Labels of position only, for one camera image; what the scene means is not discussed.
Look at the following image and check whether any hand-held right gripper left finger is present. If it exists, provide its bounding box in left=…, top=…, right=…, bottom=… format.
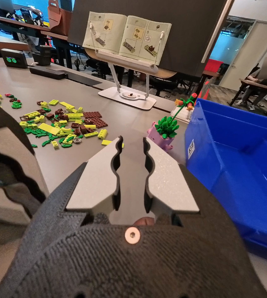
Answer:
left=65, top=136, right=124, bottom=213

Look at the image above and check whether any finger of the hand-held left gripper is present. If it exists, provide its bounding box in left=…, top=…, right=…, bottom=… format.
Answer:
left=0, top=127, right=50, bottom=203
left=0, top=177, right=42, bottom=225

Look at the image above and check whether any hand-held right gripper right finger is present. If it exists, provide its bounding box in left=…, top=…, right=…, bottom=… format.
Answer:
left=143, top=137, right=200, bottom=220

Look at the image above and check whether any pile of mixed toy bricks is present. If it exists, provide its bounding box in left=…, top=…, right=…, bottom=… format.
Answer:
left=19, top=99, right=108, bottom=150

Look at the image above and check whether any person's right hand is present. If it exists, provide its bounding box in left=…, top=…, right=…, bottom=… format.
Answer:
left=133, top=217, right=155, bottom=226

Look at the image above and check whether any lime smooth tile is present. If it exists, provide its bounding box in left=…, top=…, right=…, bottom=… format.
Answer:
left=101, top=139, right=125, bottom=149

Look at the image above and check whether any pink brick pot figure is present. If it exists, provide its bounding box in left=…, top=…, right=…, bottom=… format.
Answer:
left=147, top=93, right=198, bottom=153

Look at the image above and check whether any black device green display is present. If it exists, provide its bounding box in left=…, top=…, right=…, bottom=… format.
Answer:
left=0, top=48, right=28, bottom=68

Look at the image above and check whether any black flat bar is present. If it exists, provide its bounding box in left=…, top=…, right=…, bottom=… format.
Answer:
left=29, top=66, right=68, bottom=80

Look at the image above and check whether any blue plastic bin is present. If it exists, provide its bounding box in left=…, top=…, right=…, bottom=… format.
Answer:
left=185, top=98, right=267, bottom=263

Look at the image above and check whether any white printed card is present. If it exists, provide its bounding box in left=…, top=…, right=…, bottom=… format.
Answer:
left=170, top=106, right=192, bottom=123

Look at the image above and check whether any black power adapter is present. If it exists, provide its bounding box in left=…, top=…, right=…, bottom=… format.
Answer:
left=32, top=45, right=53, bottom=66

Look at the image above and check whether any wooden background table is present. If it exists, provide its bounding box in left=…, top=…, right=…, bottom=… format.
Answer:
left=0, top=13, right=69, bottom=50

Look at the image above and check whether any orange floor sign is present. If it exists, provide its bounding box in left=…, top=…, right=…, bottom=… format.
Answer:
left=197, top=80, right=211, bottom=99

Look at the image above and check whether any black office chair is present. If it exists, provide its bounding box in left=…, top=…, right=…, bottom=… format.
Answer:
left=148, top=76, right=192, bottom=96
left=86, top=58, right=112, bottom=76

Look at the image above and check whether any brown bag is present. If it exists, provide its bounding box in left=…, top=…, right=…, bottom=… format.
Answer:
left=47, top=0, right=73, bottom=36

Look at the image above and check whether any instruction booklet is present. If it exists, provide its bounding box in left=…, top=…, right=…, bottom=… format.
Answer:
left=82, top=11, right=172, bottom=61

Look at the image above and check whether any dark cable tray lid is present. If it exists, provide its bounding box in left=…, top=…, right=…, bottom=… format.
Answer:
left=67, top=71, right=103, bottom=87

